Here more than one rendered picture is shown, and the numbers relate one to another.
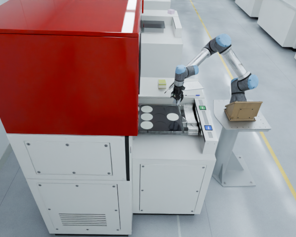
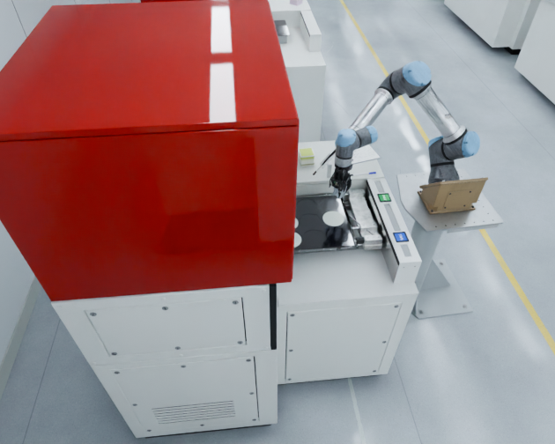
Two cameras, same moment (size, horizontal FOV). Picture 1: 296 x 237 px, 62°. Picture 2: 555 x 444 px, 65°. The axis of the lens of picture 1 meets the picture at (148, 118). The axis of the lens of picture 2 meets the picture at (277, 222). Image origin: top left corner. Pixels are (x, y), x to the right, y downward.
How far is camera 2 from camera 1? 0.30 m
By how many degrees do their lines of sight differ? 7
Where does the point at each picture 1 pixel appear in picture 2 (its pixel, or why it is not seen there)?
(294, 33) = (513, 21)
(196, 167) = (384, 307)
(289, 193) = (528, 318)
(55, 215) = (145, 411)
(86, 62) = (199, 174)
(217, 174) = not seen: hidden behind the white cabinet
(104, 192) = (232, 370)
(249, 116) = (465, 203)
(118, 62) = (259, 170)
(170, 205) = (337, 367)
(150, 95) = not seen: hidden behind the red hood
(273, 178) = (500, 296)
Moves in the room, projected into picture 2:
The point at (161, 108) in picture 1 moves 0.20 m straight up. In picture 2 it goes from (311, 203) to (314, 170)
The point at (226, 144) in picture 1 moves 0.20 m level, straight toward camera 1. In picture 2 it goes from (424, 250) to (419, 276)
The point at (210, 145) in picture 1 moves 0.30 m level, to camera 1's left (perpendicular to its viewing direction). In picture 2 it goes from (408, 269) to (337, 273)
